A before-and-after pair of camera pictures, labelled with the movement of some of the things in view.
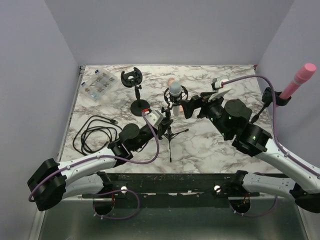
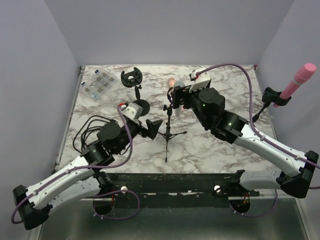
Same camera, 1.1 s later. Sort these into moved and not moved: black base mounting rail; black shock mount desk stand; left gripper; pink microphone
Moved: left gripper
Not moved: black base mounting rail; pink microphone; black shock mount desk stand
